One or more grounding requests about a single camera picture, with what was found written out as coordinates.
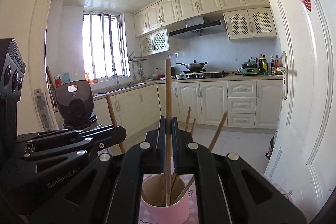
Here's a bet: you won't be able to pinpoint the wooden chopstick six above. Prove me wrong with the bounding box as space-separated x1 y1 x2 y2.
171 173 180 194

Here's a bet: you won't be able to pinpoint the wooden chopstick five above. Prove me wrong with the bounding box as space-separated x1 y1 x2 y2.
175 111 228 201

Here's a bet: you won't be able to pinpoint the wooden chopstick four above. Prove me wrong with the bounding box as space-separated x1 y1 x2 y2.
190 118 197 136

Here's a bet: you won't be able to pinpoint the wooden chopstick three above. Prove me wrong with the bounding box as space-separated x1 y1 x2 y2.
184 107 191 131

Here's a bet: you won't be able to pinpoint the white kitchen door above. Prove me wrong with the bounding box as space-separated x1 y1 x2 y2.
265 0 335 223

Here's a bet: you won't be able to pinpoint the kitchen window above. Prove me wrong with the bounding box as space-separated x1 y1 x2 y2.
82 12 129 83

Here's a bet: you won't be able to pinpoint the pink checkered tablecloth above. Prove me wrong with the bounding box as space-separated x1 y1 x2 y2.
138 177 293 223

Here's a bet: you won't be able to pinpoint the door strike plate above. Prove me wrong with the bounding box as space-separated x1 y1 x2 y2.
34 89 54 131

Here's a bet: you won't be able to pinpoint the brown rice cooker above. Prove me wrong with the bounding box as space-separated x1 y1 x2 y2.
55 80 97 130

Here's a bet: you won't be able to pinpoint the pink cylindrical cup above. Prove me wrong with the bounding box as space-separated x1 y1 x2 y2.
141 174 189 223

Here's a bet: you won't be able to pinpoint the sink faucet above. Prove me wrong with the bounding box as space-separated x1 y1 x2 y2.
112 67 120 89

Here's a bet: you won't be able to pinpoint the lower base cabinets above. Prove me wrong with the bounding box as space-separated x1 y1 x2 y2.
94 77 282 136

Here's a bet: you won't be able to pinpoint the black kettle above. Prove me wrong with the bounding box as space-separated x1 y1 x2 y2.
171 67 176 77

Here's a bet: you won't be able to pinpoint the gas stove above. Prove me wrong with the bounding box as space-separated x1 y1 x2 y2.
175 71 228 80

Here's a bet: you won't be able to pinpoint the black wok with lid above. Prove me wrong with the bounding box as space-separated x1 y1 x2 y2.
177 60 208 72

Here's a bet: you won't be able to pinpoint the green electric cooker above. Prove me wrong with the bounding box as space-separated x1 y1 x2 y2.
242 57 259 76

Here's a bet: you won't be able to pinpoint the green bottle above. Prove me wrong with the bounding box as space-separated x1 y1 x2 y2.
262 55 268 76

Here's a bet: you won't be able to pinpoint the dark sauce bottle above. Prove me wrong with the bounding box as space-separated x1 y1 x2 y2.
270 55 276 76

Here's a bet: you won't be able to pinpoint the black range hood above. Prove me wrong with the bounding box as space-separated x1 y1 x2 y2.
168 19 227 39

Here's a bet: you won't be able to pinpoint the wall utensil rack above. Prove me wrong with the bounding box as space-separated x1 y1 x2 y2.
127 52 147 81

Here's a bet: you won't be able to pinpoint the door handle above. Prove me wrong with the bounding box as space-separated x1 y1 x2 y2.
276 51 295 100

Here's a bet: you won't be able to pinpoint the upper wall cabinets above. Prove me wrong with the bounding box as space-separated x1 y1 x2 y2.
134 0 277 56

